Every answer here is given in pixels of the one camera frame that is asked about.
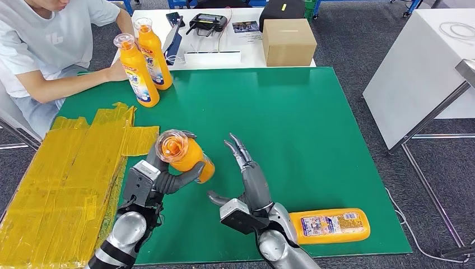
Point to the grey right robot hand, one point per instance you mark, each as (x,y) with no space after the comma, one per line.
(256,185)

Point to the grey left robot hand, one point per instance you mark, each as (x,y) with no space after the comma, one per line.
(172,180)

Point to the orange detergent bottle clear cap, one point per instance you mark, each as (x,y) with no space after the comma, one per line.
(185,152)
(135,67)
(330,226)
(152,44)

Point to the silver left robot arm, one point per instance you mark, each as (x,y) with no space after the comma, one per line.
(124,234)

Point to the person's right forearm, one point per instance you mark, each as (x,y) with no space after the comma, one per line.
(66,87)

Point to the person's left forearm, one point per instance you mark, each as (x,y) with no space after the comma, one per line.
(126,24)

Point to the green table mat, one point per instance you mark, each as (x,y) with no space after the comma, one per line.
(259,111)

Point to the person's right hand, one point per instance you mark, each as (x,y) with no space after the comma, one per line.
(118,72)

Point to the long white box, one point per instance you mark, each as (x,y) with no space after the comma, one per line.
(211,58)

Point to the white desk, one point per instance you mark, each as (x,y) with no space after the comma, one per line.
(245,52)

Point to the tablet in dark case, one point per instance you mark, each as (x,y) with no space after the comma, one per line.
(174,42)

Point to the brown cardboard box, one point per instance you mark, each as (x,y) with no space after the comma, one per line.
(288,42)

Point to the printed leaflet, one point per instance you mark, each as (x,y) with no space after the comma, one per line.
(245,27)

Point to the black remote controller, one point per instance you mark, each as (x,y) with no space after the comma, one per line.
(207,23)

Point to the dark smartphone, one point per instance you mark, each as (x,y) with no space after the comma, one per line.
(173,18)

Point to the white bench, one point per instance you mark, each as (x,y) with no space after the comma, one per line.
(11,117)

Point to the black bag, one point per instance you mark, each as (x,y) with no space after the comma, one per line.
(276,13)

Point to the green plastic crate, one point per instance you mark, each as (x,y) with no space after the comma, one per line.
(308,9)

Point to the person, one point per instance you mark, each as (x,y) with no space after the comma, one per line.
(44,44)

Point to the white side table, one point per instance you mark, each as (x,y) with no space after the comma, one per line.
(408,67)

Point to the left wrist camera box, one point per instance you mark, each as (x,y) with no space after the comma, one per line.
(143,183)

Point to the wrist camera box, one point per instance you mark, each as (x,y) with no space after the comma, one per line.
(143,183)
(237,217)

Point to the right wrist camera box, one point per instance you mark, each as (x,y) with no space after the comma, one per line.
(237,217)

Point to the blue metal rack frame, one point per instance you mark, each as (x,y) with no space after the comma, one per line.
(178,3)
(356,1)
(127,6)

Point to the steel table frame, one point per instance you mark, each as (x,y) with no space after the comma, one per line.
(465,72)

